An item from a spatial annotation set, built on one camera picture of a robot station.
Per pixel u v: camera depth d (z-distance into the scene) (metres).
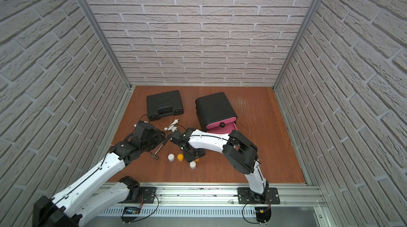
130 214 0.71
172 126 0.97
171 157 0.83
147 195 0.73
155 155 0.85
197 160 0.81
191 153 0.71
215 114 0.83
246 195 0.74
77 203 0.42
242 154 0.49
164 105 1.03
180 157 0.84
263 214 0.70
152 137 0.64
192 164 0.80
